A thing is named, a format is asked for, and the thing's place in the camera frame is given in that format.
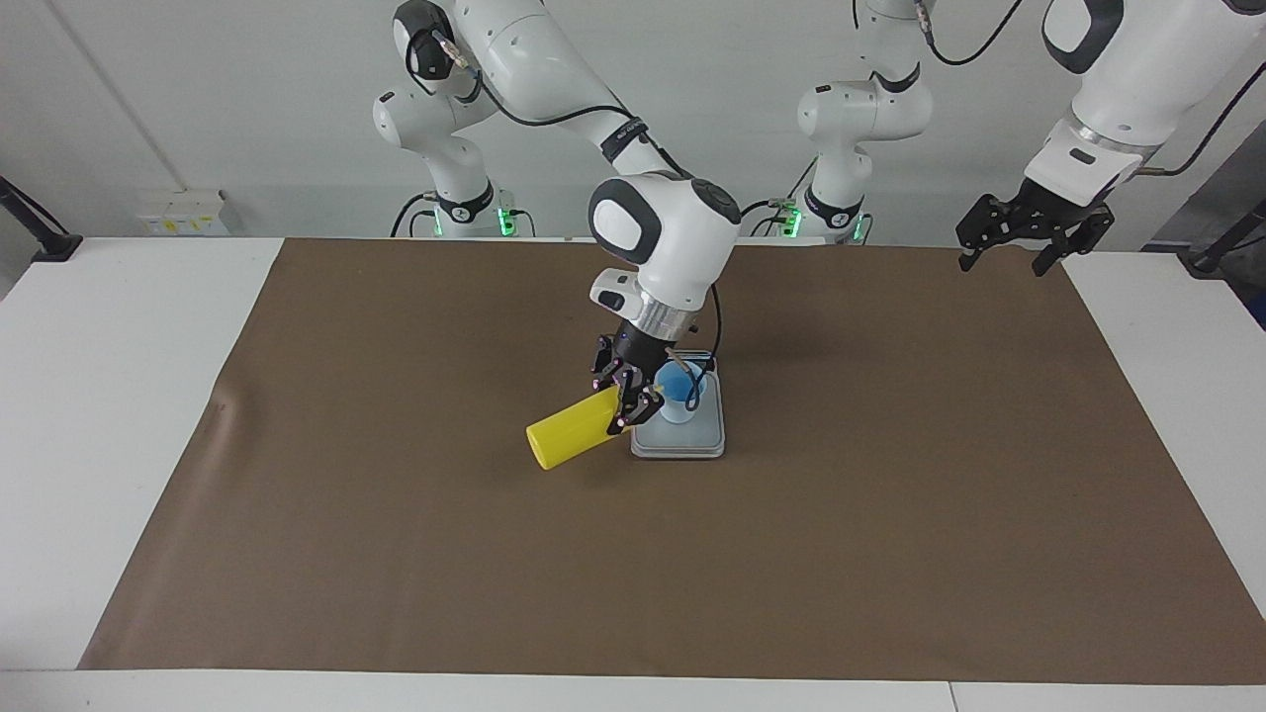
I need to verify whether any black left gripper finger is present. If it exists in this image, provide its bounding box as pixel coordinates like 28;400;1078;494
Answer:
1032;210;1117;279
955;194;1021;274

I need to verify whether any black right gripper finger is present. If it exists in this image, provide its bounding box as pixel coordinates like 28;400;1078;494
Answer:
590;335;627;393
607;383;667;437

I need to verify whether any light blue plastic cup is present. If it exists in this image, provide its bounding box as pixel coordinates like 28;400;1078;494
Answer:
653;360;706;425

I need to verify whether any yellow squeeze seasoning bottle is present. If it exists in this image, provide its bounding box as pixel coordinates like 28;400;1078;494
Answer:
525;384;634;472

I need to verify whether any silver digital kitchen scale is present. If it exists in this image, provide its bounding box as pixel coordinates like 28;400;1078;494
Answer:
630;356;728;461

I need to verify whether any black clamp stand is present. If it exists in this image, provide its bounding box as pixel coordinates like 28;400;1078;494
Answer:
0;175;85;264
1181;198;1266;277

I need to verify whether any brown paper table mat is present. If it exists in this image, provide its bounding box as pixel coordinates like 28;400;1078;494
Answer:
77;237;1266;686

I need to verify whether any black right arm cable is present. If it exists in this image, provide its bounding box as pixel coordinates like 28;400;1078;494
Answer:
410;25;726;414

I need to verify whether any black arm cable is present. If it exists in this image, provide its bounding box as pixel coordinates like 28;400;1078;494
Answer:
915;0;1266;180
410;25;726;414

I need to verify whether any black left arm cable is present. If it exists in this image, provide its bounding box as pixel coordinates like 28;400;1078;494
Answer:
915;0;1266;180

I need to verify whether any black base cable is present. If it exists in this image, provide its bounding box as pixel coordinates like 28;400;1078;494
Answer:
739;158;818;239
390;192;442;239

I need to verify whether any white wall socket box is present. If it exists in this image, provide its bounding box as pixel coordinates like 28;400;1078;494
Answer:
136;188;231;237

